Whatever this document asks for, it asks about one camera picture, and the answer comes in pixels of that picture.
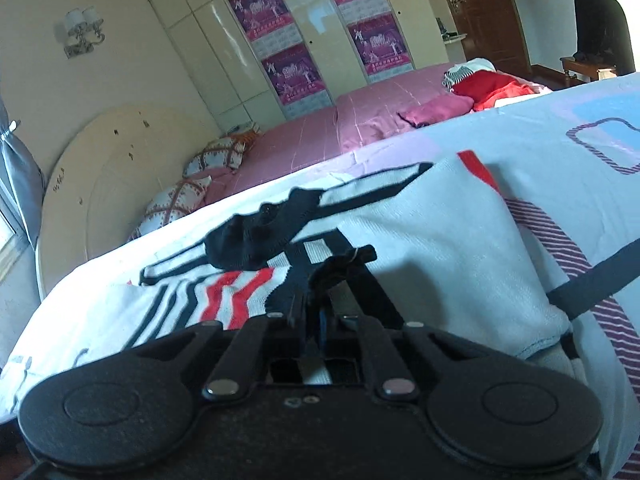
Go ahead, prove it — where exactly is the pink bed sheet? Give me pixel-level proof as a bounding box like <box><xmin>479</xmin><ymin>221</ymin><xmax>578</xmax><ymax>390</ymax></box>
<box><xmin>127</xmin><ymin>62</ymin><xmax>536</xmax><ymax>241</ymax></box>

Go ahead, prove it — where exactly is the pink cloth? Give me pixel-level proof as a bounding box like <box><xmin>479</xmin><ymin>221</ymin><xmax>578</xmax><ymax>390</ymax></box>
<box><xmin>397</xmin><ymin>92</ymin><xmax>475</xmax><ymax>128</ymax></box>

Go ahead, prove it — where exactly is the cream wardrobe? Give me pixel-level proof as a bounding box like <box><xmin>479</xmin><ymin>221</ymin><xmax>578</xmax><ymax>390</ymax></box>
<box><xmin>130</xmin><ymin>0</ymin><xmax>451</xmax><ymax>133</ymax></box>

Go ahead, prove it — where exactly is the white red black striped sweater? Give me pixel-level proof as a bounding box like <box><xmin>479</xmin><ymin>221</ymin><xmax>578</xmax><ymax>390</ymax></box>
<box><xmin>120</xmin><ymin>150</ymin><xmax>573</xmax><ymax>386</ymax></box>

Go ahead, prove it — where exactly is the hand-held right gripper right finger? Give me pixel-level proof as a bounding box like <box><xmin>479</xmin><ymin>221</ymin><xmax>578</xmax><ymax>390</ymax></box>
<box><xmin>320</xmin><ymin>246</ymin><xmax>493</xmax><ymax>403</ymax></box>

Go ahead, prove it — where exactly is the orange patterned cloth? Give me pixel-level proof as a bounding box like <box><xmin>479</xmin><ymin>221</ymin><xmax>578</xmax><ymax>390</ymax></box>
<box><xmin>227</xmin><ymin>122</ymin><xmax>261</xmax><ymax>143</ymax></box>

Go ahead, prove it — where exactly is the white wall shelf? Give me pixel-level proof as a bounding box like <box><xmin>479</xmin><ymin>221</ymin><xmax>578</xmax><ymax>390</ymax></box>
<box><xmin>422</xmin><ymin>0</ymin><xmax>468</xmax><ymax>46</ymax></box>

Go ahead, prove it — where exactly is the white patterned pillow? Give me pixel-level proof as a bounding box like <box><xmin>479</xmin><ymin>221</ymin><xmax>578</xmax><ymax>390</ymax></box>
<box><xmin>132</xmin><ymin>175</ymin><xmax>213</xmax><ymax>238</ymax></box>
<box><xmin>182</xmin><ymin>132</ymin><xmax>251</xmax><ymax>178</ymax></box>

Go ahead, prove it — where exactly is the black chair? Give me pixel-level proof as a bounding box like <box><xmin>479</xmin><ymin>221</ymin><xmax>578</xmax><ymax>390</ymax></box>
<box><xmin>572</xmin><ymin>0</ymin><xmax>637</xmax><ymax>76</ymax></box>

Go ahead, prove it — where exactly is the red garment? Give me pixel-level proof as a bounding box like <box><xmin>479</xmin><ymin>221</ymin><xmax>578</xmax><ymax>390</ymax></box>
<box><xmin>452</xmin><ymin>69</ymin><xmax>553</xmax><ymax>112</ymax></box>

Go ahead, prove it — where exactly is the window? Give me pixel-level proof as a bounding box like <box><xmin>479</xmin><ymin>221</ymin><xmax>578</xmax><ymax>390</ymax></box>
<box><xmin>0</xmin><ymin>205</ymin><xmax>26</xmax><ymax>281</ymax></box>

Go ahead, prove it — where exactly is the wall lamp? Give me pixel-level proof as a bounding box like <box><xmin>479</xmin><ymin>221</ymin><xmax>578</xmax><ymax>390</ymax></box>
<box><xmin>54</xmin><ymin>6</ymin><xmax>107</xmax><ymax>58</ymax></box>

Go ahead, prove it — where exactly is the small wooden table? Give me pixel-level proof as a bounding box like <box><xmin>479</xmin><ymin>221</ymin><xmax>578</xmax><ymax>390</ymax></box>
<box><xmin>560</xmin><ymin>55</ymin><xmax>618</xmax><ymax>86</ymax></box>

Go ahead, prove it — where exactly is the black white striped garment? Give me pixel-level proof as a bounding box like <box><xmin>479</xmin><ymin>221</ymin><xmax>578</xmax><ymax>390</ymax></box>
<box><xmin>441</xmin><ymin>57</ymin><xmax>497</xmax><ymax>92</ymax></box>

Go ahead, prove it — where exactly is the cream round headboard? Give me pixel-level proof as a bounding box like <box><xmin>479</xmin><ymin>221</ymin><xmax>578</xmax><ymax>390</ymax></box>
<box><xmin>35</xmin><ymin>102</ymin><xmax>223</xmax><ymax>301</ymax></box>

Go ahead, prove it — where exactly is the grey curtain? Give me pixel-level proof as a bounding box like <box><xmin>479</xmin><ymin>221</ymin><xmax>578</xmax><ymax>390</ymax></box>
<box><xmin>0</xmin><ymin>97</ymin><xmax>46</xmax><ymax>251</ymax></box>

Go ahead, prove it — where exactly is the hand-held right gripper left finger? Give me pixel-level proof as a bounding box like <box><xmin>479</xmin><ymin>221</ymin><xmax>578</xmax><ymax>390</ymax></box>
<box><xmin>131</xmin><ymin>280</ymin><xmax>322</xmax><ymax>402</ymax></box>

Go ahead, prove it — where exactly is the brown wooden door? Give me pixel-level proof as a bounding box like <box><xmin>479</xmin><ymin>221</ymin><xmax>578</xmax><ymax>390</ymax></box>
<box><xmin>430</xmin><ymin>0</ymin><xmax>533</xmax><ymax>78</ymax></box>

